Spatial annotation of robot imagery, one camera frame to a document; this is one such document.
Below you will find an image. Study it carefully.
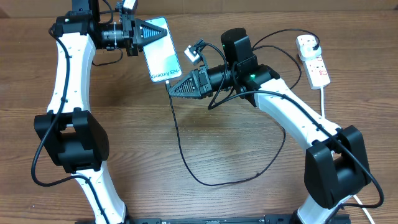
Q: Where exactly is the Samsung Galaxy smartphone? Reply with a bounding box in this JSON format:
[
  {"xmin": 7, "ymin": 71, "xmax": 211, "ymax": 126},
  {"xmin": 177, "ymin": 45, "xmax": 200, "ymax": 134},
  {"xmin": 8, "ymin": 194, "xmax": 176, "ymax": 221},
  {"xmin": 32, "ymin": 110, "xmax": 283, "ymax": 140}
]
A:
[{"xmin": 143, "ymin": 17, "xmax": 182, "ymax": 83}]

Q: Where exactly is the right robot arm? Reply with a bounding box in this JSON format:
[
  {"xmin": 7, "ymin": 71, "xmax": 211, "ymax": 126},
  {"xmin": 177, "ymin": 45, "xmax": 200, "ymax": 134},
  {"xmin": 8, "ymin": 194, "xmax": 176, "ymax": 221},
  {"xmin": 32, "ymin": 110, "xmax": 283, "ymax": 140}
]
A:
[{"xmin": 167, "ymin": 28, "xmax": 374, "ymax": 223}]

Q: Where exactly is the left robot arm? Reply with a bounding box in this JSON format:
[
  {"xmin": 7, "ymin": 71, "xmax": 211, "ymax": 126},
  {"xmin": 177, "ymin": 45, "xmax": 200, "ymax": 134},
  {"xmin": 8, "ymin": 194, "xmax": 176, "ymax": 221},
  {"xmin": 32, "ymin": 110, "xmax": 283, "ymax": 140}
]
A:
[{"xmin": 34, "ymin": 1, "xmax": 167, "ymax": 223}]

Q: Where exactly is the white charger plug adapter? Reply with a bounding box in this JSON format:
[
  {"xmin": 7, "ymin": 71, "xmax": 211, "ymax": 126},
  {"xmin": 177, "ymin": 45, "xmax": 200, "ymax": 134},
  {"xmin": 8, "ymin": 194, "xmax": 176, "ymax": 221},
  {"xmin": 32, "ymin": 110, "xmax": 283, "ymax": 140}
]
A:
[{"xmin": 298, "ymin": 44, "xmax": 322, "ymax": 61}]

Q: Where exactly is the white power strip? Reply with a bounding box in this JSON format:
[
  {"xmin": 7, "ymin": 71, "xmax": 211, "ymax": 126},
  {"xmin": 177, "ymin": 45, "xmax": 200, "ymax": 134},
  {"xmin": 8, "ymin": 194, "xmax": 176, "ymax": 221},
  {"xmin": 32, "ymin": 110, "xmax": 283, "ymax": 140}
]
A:
[{"xmin": 295, "ymin": 34, "xmax": 330, "ymax": 90}]

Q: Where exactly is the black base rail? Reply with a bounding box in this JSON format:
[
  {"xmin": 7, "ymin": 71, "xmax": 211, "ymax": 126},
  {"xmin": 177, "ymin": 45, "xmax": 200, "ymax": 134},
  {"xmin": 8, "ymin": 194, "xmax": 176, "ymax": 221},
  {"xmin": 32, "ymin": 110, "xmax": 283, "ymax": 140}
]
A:
[{"xmin": 74, "ymin": 213, "xmax": 351, "ymax": 224}]

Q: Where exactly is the white power strip cord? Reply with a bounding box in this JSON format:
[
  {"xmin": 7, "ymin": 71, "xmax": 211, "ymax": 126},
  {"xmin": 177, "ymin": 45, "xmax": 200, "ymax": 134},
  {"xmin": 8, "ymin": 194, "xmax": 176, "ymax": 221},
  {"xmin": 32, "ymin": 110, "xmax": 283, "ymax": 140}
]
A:
[{"xmin": 319, "ymin": 86, "xmax": 376, "ymax": 224}]

